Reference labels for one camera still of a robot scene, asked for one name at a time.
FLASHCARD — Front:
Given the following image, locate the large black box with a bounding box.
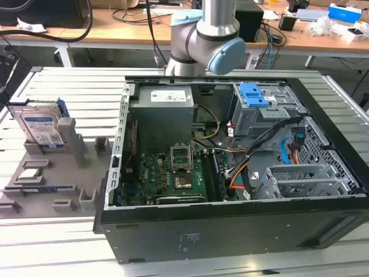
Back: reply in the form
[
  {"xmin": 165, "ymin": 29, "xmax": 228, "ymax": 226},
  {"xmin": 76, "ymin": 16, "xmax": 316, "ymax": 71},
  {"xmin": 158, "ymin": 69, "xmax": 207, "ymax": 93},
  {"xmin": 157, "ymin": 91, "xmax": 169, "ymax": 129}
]
[{"xmin": 0, "ymin": 0, "xmax": 90, "ymax": 29}]

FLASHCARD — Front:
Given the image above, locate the black open PC case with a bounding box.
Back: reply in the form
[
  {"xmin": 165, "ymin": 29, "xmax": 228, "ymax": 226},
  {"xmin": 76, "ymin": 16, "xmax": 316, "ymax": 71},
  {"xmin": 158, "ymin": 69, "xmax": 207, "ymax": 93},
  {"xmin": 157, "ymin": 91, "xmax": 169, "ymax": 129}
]
[{"xmin": 92, "ymin": 75, "xmax": 369, "ymax": 265}]

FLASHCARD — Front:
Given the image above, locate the thin black hanging cable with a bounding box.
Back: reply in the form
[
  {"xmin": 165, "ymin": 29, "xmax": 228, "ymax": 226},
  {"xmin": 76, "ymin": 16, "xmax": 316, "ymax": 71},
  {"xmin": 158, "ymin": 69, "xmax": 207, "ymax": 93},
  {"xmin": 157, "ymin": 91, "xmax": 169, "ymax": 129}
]
[{"xmin": 145, "ymin": 0, "xmax": 168, "ymax": 69}]

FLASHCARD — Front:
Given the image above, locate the hard disk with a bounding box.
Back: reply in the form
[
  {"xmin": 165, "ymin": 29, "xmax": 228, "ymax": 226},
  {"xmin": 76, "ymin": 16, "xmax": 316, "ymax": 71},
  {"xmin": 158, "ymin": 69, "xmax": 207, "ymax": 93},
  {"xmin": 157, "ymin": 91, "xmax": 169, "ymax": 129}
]
[{"xmin": 7, "ymin": 98, "xmax": 70, "ymax": 149}]

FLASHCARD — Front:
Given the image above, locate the perforated grey disk bay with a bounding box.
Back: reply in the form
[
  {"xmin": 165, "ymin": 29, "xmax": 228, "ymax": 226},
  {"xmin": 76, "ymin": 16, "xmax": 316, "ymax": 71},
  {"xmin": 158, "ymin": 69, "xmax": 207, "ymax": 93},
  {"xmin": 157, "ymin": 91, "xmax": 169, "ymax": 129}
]
[{"xmin": 255, "ymin": 164, "xmax": 355, "ymax": 200}]

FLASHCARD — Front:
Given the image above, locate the clear plastic bag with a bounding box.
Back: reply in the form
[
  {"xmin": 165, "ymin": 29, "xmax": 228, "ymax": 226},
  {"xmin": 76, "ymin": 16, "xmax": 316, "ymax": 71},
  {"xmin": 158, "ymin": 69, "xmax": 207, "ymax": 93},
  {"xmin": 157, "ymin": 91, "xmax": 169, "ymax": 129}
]
[{"xmin": 310, "ymin": 16, "xmax": 369, "ymax": 43}]

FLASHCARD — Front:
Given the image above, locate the RAM stick in slot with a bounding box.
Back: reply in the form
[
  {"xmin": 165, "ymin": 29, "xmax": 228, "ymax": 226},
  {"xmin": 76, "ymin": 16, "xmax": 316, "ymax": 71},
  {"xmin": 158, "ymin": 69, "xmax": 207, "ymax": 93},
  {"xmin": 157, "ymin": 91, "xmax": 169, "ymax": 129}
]
[{"xmin": 212, "ymin": 151, "xmax": 227, "ymax": 201}]

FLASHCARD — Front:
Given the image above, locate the wooden desk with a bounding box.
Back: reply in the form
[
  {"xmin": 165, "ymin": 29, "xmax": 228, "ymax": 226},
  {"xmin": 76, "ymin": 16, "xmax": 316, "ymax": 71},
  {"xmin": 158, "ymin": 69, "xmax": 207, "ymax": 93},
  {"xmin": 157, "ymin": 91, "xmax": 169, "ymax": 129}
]
[{"xmin": 0, "ymin": 0, "xmax": 369, "ymax": 53}]

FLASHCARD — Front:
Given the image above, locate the orange wire bundle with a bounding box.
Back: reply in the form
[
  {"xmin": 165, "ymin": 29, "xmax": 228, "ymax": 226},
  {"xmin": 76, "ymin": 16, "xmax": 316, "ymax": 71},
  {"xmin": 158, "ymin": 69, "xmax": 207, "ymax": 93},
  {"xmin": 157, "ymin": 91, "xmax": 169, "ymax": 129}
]
[{"xmin": 229, "ymin": 160, "xmax": 251, "ymax": 191}]

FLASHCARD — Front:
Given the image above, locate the metal socket cover frame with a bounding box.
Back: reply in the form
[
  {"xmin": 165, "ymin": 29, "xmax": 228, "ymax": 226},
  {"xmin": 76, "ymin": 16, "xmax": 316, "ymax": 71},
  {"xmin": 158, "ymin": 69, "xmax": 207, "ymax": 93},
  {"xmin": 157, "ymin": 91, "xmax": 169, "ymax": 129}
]
[{"xmin": 170, "ymin": 143, "xmax": 193, "ymax": 173}]

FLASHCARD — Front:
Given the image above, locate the CPU socket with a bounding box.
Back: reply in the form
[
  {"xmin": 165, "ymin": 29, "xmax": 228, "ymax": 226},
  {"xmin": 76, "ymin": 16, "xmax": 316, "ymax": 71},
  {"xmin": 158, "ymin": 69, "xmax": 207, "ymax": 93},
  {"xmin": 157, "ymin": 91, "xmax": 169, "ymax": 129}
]
[{"xmin": 172, "ymin": 170, "xmax": 193, "ymax": 190}]

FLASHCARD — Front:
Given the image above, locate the blue RAM stick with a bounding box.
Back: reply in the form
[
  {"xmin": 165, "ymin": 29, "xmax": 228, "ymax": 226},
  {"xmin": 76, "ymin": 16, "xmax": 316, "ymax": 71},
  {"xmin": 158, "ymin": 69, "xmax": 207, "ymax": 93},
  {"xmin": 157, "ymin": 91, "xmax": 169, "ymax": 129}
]
[{"xmin": 4, "ymin": 184, "xmax": 74, "ymax": 193}]

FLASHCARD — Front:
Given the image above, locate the grey optical drive cage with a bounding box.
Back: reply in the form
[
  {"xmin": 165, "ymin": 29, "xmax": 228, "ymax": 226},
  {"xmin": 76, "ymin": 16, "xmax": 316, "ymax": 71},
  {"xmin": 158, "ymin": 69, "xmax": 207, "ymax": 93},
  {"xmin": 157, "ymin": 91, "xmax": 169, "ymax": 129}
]
[{"xmin": 230, "ymin": 82, "xmax": 311, "ymax": 145}]

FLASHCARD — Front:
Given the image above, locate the yellow and black wire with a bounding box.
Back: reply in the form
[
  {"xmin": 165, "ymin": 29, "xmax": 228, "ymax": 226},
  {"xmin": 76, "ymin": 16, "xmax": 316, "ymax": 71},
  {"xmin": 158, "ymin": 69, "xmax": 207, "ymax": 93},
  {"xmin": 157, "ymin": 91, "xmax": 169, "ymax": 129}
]
[{"xmin": 191, "ymin": 103, "xmax": 221, "ymax": 142}]

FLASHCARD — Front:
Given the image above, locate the blue data wire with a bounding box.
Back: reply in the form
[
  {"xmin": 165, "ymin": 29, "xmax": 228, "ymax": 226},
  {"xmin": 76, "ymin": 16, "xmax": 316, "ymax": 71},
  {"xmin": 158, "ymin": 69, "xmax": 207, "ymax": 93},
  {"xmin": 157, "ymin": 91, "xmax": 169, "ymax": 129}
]
[{"xmin": 278, "ymin": 137, "xmax": 293, "ymax": 165}]

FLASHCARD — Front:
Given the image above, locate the black and orange power wire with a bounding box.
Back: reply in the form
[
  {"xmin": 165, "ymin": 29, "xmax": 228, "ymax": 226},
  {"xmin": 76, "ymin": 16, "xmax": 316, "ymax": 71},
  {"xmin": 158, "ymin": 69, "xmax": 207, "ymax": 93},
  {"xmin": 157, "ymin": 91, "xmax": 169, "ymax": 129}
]
[{"xmin": 289, "ymin": 125, "xmax": 306, "ymax": 165}]

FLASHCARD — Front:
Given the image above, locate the black wire bundle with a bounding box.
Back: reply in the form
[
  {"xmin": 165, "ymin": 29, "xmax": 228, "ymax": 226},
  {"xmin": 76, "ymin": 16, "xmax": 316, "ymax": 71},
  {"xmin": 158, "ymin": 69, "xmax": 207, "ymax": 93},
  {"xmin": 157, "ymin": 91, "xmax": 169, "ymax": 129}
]
[{"xmin": 230, "ymin": 115, "xmax": 306, "ymax": 179}]

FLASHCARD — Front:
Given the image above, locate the silver CPU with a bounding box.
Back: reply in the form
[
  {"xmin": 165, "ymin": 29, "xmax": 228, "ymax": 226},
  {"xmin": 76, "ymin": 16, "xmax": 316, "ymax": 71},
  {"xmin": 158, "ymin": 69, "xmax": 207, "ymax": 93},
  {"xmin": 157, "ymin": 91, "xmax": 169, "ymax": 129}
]
[{"xmin": 19, "ymin": 169, "xmax": 44, "ymax": 180}]

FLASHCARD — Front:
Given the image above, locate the black speaker box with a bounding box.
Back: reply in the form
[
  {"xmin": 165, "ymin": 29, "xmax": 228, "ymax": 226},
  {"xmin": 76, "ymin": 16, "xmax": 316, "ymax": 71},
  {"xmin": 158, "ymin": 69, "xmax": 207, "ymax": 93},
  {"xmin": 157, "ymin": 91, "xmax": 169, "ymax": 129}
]
[{"xmin": 235, "ymin": 2, "xmax": 265, "ymax": 43}]

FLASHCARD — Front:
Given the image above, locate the blue cardboard box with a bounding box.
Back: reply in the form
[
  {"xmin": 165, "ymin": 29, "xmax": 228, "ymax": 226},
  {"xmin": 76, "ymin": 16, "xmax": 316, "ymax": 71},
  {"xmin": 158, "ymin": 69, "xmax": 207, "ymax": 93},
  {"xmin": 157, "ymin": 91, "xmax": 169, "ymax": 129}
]
[{"xmin": 327, "ymin": 2, "xmax": 363, "ymax": 23}]

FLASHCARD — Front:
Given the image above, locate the black graphics card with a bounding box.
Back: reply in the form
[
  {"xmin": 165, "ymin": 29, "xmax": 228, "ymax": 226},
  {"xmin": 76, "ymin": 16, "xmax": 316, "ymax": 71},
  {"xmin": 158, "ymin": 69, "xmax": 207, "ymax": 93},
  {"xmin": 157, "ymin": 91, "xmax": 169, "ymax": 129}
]
[{"xmin": 146, "ymin": 194, "xmax": 207, "ymax": 205}]

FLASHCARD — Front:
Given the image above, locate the grey parts rack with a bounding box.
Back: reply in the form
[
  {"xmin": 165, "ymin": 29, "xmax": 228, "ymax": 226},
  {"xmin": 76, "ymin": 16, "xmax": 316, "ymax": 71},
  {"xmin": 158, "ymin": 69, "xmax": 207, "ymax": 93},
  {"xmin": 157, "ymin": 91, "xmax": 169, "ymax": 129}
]
[{"xmin": 0, "ymin": 117, "xmax": 112, "ymax": 219}]

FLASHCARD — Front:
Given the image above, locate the thick black hose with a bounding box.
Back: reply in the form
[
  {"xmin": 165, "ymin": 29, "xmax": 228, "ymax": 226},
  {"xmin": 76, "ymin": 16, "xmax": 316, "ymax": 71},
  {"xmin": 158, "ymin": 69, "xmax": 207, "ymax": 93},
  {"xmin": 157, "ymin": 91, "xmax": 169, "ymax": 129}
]
[{"xmin": 0, "ymin": 0, "xmax": 93, "ymax": 43}]

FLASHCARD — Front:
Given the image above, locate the blue plastic cage latch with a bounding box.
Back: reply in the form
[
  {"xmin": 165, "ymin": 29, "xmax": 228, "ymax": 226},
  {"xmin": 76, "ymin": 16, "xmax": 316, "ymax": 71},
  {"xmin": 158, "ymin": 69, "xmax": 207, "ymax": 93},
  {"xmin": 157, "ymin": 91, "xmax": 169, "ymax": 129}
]
[{"xmin": 239, "ymin": 83, "xmax": 268, "ymax": 108}]

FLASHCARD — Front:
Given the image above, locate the crumpled white paper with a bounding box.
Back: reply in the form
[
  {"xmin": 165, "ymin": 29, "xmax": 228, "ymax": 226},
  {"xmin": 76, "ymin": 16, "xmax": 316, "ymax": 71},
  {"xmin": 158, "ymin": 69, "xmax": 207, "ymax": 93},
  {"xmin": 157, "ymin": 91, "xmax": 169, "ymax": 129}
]
[{"xmin": 16, "ymin": 17, "xmax": 48, "ymax": 34}]

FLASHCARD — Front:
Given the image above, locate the green motherboard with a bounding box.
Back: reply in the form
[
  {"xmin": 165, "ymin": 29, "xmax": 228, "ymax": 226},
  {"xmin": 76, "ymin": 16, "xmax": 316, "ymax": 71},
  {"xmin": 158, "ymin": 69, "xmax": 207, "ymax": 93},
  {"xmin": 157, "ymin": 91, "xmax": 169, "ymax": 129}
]
[{"xmin": 121, "ymin": 149, "xmax": 240, "ymax": 205}]

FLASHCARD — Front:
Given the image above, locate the grey power supply unit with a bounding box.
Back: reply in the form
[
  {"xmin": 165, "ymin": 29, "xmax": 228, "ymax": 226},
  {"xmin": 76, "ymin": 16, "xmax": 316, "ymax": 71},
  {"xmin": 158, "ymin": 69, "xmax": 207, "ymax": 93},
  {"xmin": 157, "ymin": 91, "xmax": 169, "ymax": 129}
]
[{"xmin": 129, "ymin": 85, "xmax": 197, "ymax": 145}]

